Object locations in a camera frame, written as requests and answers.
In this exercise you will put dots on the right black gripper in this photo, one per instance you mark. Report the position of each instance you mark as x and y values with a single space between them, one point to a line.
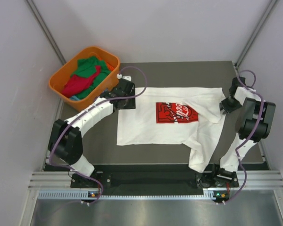
227 109

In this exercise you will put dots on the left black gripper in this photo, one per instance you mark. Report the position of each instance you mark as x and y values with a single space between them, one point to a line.
130 105

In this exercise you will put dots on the white t-shirt red print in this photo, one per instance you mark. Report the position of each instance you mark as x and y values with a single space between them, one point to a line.
175 116

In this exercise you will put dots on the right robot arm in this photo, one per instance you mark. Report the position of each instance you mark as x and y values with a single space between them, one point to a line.
253 124

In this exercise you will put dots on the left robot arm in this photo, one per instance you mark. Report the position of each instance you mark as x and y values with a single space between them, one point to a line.
66 135

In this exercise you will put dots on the orange plastic basket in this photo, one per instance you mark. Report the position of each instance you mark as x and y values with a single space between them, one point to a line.
61 76

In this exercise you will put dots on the green t-shirt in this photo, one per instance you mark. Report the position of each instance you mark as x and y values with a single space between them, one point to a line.
86 68

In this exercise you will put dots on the light blue t-shirt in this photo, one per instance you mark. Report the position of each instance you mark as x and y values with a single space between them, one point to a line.
74 98

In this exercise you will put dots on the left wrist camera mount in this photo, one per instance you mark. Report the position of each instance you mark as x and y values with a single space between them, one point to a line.
123 76

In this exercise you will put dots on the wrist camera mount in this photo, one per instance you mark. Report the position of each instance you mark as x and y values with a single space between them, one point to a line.
123 76
242 93

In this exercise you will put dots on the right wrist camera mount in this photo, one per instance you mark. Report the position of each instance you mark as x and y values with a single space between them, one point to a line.
242 93

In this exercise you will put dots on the aluminium frame rail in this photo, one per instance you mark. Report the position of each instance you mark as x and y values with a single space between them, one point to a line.
256 180

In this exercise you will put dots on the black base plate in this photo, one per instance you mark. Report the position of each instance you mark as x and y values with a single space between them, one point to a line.
189 179

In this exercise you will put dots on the right corner frame post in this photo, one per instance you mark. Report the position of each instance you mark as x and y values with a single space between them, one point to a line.
259 25

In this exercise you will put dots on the corner frame post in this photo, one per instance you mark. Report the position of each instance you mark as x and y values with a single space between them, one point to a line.
259 25
38 17

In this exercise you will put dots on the grey cable duct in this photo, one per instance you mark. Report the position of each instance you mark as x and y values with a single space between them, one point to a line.
90 195

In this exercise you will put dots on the left corner frame post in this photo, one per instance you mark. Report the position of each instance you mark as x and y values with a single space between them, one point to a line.
38 17

